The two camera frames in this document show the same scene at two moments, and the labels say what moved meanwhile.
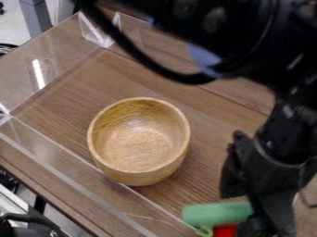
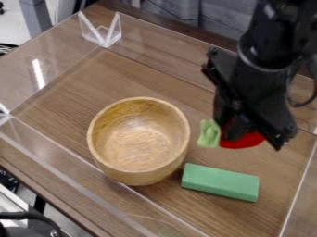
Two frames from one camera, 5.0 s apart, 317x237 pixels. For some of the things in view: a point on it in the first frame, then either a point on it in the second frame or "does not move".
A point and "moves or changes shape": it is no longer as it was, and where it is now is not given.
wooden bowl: (138, 137) does not move
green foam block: (218, 213) -> (222, 181)
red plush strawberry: (221, 230) moves or changes shape
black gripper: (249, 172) -> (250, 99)
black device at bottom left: (26, 225) does not move
